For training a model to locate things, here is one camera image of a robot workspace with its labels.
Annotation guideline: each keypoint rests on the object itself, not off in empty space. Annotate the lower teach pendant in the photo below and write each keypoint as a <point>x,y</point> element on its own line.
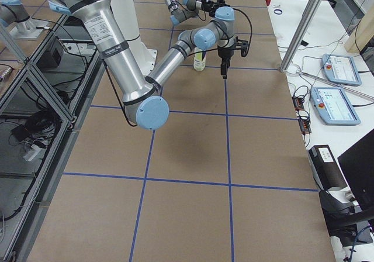
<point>333,106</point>

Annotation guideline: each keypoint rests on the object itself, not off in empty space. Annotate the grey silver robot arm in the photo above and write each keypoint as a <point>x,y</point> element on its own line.
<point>178,4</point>
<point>112,25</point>

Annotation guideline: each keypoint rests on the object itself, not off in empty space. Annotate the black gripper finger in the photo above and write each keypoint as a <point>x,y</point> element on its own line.
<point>225,64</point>
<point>221,3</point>

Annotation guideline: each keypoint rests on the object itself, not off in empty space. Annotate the teach pendant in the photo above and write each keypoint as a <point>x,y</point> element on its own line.
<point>333,106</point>
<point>341,69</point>

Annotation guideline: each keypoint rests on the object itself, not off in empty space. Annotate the black monitor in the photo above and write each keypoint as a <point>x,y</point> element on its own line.
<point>357,166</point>

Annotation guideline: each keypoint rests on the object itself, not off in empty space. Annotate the yellow Wilson tennis ball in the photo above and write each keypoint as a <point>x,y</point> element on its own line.
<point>199,65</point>

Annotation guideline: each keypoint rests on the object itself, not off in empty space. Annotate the aluminium frame post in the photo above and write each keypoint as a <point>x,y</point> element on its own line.
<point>307,16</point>

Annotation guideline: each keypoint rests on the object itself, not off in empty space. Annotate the black box on table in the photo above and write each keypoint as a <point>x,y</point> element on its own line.
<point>325,168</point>

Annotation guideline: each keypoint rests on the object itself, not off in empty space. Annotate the white blue tennis ball can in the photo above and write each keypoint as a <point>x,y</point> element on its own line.
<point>198,49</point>

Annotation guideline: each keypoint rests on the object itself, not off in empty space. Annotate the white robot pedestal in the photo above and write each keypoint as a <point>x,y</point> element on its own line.
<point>125,15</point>

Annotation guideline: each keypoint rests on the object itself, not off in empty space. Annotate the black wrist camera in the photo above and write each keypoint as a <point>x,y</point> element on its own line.
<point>242,45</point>

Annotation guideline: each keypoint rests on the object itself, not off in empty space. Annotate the upper teach pendant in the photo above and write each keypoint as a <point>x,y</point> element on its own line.
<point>341,69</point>

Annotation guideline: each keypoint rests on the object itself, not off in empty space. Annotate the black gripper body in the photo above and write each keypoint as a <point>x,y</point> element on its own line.
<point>209,6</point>
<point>225,52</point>

